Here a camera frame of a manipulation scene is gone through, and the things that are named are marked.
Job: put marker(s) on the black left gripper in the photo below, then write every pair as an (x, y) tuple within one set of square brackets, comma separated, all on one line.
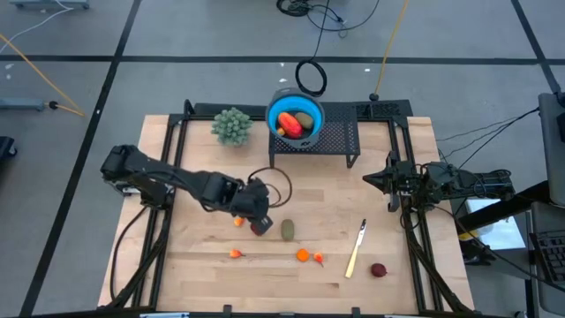
[(249, 199)]

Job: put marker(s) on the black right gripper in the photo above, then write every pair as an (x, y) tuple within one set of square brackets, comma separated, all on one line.
[(404, 179)]

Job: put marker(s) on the dark red pomegranate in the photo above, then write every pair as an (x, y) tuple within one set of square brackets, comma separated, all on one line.
[(378, 270), (255, 229)]

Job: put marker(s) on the brown-green kiwi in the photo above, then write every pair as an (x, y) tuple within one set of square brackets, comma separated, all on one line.
[(305, 120), (288, 230)]

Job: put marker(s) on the orange mandarin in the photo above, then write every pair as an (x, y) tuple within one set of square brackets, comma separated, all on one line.
[(303, 255)]

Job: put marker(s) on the red-orange mango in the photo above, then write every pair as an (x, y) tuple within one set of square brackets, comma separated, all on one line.
[(290, 126)]

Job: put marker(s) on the blue collapsible colander bowl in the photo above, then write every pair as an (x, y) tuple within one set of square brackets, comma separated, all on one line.
[(291, 104)]

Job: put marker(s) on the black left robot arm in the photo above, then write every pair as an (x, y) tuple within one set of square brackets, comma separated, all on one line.
[(176, 176)]

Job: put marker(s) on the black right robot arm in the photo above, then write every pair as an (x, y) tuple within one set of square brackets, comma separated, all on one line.
[(481, 183)]

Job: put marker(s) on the black perforated metal stand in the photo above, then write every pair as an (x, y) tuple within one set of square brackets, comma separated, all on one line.
[(340, 132)]

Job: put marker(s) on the white sheet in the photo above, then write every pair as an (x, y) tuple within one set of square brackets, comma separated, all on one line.
[(499, 229)]

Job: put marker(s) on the black desk leg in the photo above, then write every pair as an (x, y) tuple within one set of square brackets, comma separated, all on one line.
[(507, 207)]

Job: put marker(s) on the grey curved panel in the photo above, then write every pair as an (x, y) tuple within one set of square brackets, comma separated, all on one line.
[(554, 146)]

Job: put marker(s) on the black keyboard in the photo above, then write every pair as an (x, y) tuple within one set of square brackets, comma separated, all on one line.
[(552, 256)]

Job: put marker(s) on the grey desk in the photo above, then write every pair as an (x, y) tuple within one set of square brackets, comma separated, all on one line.
[(547, 300)]

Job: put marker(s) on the black caster base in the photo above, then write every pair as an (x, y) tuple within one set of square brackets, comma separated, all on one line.
[(6, 146)]

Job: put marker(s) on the grey stand base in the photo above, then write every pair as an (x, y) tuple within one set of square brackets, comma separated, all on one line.
[(22, 104), (48, 4)]

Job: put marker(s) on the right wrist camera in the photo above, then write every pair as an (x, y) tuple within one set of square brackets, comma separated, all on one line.
[(393, 203)]

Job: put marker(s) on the black metal table frame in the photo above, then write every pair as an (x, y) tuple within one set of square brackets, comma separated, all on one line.
[(384, 109)]

